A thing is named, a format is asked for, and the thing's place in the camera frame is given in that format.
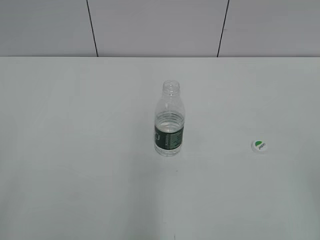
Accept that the clear plastic water bottle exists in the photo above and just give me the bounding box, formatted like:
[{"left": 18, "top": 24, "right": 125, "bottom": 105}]
[{"left": 154, "top": 80, "right": 186, "bottom": 157}]

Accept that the white green bottle cap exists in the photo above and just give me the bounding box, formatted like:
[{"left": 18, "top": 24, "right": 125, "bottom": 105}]
[{"left": 251, "top": 140, "right": 268, "bottom": 153}]

